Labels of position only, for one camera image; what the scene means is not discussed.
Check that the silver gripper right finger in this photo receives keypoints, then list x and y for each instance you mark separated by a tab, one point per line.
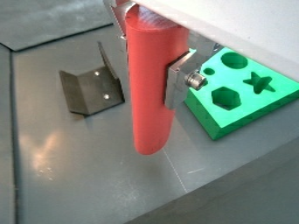
182	73

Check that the red oval peg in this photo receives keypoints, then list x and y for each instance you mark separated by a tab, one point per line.
156	42

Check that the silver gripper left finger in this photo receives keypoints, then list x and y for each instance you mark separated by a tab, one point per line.
117	9

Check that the green shape sorting board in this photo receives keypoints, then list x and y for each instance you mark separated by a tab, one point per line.
241	91

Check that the black curved peg holder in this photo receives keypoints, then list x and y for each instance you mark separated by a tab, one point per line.
94	90

